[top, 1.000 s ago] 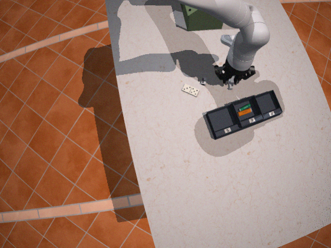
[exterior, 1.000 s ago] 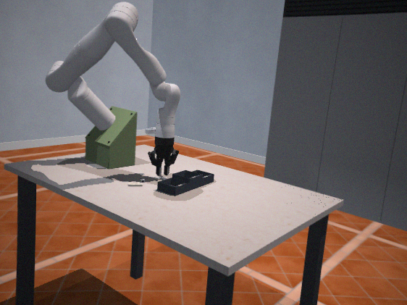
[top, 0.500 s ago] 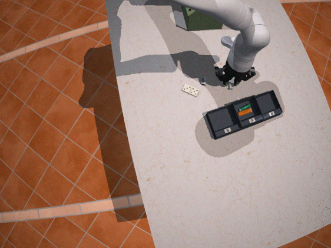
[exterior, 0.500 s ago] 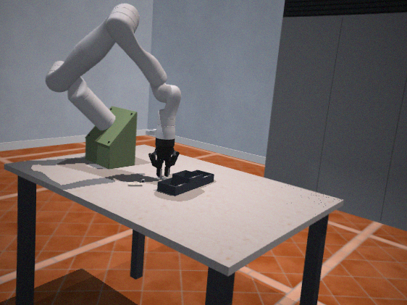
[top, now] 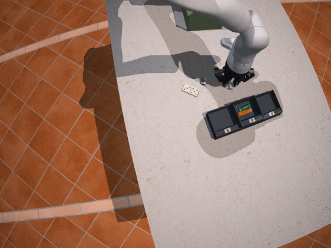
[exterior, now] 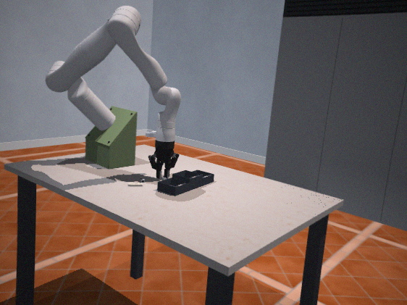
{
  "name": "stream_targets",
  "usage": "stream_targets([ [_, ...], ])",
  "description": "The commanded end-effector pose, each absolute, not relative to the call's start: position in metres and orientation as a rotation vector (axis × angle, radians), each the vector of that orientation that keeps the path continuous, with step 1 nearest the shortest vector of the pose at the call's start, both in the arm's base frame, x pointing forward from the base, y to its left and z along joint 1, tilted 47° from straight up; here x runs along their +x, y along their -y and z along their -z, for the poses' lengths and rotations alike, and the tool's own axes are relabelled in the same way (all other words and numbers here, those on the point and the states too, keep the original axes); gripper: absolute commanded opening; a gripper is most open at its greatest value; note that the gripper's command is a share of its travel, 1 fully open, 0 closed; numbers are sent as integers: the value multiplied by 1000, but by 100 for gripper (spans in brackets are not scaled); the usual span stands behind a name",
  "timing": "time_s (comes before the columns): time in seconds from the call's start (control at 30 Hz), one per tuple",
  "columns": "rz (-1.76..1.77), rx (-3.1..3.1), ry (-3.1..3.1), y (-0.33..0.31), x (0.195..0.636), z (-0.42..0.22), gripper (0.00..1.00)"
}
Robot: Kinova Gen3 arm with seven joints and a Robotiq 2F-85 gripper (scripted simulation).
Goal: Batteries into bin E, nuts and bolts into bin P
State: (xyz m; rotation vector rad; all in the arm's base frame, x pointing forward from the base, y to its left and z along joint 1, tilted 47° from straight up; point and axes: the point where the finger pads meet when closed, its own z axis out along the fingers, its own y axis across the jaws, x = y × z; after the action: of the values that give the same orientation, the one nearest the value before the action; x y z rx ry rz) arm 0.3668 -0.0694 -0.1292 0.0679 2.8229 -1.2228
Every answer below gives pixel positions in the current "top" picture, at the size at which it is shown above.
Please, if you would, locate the white domino tile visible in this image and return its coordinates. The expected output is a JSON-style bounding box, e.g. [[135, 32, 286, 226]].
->
[[182, 84, 199, 97]]

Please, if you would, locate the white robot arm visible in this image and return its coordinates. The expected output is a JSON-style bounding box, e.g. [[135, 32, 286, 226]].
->
[[160, 0, 269, 74]]

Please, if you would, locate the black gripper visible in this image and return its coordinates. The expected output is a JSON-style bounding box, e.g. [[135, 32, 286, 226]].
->
[[214, 60, 255, 87]]

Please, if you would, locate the orange battery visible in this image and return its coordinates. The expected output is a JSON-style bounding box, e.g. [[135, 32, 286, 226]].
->
[[237, 108, 252, 116]]

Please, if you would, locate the dark grey rack of three labelled bins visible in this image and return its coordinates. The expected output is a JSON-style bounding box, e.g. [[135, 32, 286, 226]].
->
[[206, 90, 283, 140]]

